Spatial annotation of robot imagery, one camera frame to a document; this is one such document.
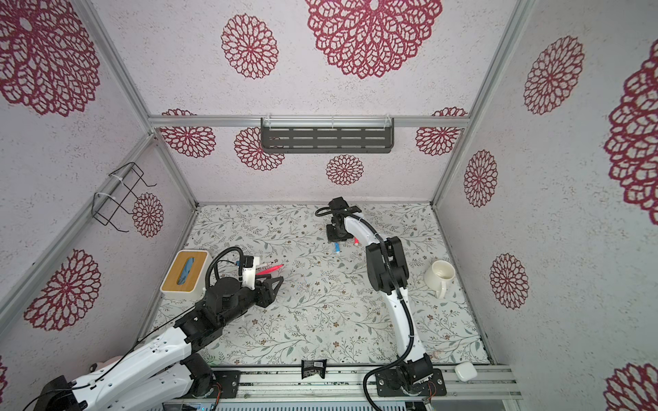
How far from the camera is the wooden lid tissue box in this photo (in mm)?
893

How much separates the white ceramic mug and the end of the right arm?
33cm

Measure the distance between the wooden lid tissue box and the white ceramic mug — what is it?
2.70 ft

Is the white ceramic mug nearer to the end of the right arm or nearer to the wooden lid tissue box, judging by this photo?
the end of the right arm

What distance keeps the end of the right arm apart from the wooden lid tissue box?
1.58 ft

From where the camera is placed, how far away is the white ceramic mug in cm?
89

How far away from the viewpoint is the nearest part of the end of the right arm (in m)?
0.82
